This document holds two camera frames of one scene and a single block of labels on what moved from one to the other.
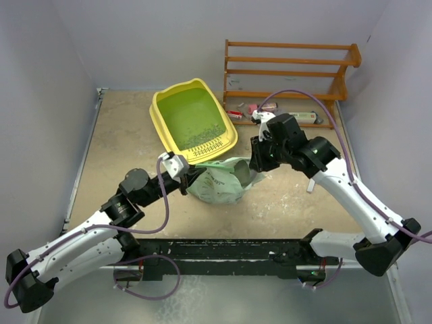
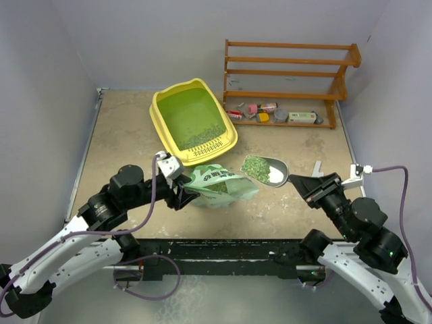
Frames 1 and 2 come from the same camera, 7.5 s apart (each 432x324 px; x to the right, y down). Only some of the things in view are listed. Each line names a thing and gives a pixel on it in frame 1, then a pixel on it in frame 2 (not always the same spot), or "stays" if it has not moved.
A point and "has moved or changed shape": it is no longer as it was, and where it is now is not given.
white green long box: x=304 y=117 stays
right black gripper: x=258 y=160 to x=306 y=184
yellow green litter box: x=191 y=121 stays
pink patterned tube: x=269 y=106 stays
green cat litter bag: x=218 y=182 has moved or changed shape
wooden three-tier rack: x=353 y=61 stays
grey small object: x=317 y=121 stays
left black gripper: x=186 y=179 to x=180 y=199
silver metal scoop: x=243 y=172 to x=271 y=172
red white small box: x=235 y=114 stays
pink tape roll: x=252 y=107 stays
